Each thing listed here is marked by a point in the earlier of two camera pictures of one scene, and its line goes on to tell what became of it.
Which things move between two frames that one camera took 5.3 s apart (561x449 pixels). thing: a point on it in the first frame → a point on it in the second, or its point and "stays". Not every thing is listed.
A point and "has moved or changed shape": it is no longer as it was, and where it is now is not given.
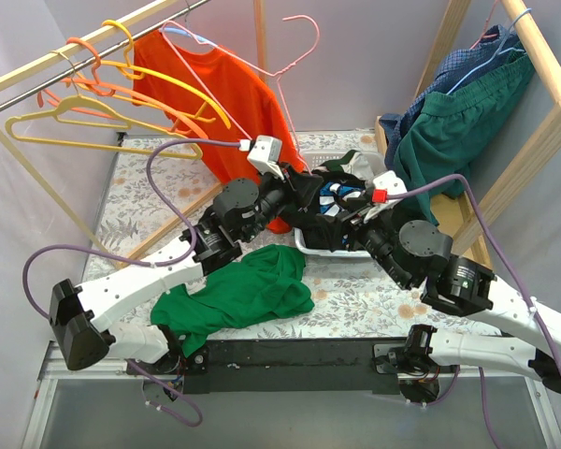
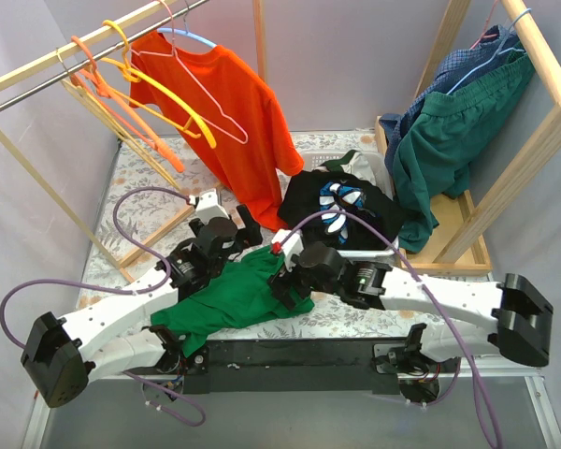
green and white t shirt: [353, 163] stays
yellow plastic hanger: [76, 123] has moved or changed shape
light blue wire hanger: [497, 53] stays
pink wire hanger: [485, 24] stays
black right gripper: [355, 221] → [283, 285]
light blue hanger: [185, 34] stays
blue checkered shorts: [491, 47] stays
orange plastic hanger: [136, 98] → [93, 79]
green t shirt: [267, 282] stays
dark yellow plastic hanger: [134, 72] → [127, 73]
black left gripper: [293, 188] → [242, 227]
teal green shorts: [453, 131] stays
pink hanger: [275, 75] → [174, 53]
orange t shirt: [217, 97] stays
